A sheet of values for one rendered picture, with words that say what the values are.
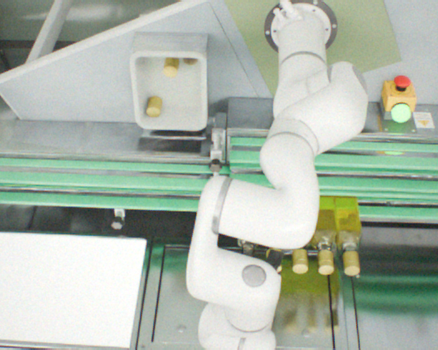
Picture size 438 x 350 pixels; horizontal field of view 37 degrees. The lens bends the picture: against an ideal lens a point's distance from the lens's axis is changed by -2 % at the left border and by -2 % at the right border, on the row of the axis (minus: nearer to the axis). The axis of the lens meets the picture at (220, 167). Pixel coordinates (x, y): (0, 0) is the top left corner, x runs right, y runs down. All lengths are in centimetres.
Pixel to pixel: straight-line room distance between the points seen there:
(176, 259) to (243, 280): 67
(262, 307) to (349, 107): 34
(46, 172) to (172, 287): 42
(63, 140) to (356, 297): 83
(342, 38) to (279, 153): 53
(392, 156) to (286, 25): 41
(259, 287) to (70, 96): 90
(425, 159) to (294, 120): 57
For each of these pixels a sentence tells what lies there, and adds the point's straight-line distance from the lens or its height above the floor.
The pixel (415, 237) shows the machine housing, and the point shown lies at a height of 92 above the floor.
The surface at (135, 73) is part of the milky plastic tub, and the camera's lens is 152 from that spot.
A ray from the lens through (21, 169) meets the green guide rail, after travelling 168.
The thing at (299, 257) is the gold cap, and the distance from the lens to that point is 147.
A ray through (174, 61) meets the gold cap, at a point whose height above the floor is 79.
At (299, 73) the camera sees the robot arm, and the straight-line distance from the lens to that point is 123.
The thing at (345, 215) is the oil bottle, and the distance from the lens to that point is 155.
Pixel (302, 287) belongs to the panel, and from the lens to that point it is 159.
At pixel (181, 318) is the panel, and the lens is 153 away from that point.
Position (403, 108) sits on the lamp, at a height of 85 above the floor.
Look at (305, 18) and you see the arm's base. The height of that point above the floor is 88.
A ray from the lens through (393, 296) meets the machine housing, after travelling 167.
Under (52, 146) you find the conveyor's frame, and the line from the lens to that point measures 169.
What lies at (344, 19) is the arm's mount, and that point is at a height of 84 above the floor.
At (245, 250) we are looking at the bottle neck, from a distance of 147.
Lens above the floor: 206
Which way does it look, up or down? 46 degrees down
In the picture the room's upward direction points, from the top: 176 degrees counter-clockwise
